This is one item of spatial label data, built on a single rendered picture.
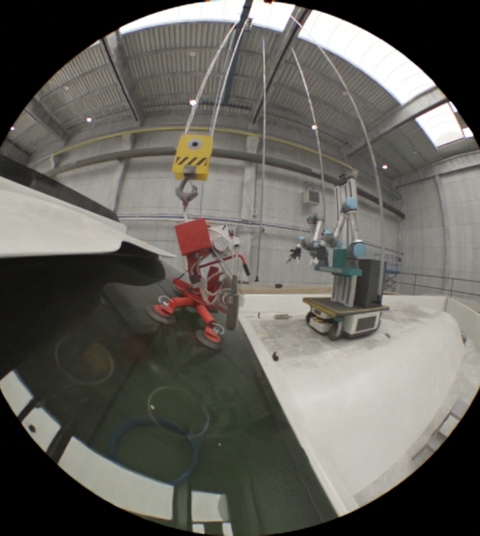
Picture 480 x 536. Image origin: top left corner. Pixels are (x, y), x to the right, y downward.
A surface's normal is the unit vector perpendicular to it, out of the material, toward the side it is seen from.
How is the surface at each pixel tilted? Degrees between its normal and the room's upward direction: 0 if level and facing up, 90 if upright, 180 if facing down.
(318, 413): 29
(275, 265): 90
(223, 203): 90
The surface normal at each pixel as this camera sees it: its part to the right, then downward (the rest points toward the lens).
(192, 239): 0.17, 0.06
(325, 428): 0.16, -0.75
